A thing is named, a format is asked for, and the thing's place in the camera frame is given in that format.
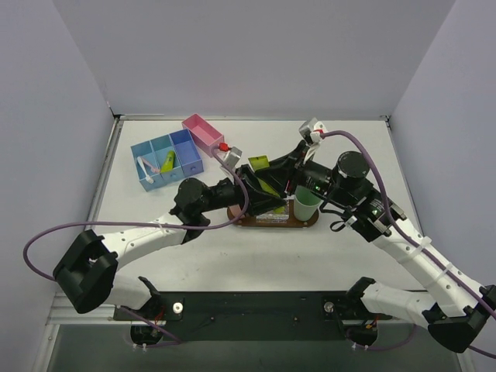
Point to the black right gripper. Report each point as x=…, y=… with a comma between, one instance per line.
x=297, y=167

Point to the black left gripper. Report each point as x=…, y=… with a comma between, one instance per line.
x=243, y=190

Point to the clear textured plastic box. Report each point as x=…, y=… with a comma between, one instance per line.
x=277, y=216

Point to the green plastic cup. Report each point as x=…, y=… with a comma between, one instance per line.
x=305, y=204

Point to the yellow green toothpaste tube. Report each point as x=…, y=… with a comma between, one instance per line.
x=168, y=164
x=262, y=162

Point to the pink white toothbrush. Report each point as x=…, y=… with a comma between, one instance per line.
x=147, y=169

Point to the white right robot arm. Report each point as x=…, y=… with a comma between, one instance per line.
x=451, y=307

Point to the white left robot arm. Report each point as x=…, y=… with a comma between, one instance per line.
x=88, y=273

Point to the oval wooden tray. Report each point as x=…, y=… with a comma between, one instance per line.
x=250, y=221

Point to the pink drawer box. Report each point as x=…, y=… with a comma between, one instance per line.
x=205, y=136

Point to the blue compartment organizer box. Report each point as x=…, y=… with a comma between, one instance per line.
x=188, y=161

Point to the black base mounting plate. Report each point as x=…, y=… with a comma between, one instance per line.
x=259, y=315

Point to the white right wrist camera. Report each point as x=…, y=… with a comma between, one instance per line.
x=311, y=131

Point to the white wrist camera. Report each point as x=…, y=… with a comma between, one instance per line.
x=230, y=155
x=311, y=131

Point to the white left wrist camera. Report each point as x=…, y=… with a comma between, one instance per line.
x=230, y=155

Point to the aluminium frame rail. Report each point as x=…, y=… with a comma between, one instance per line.
x=63, y=313

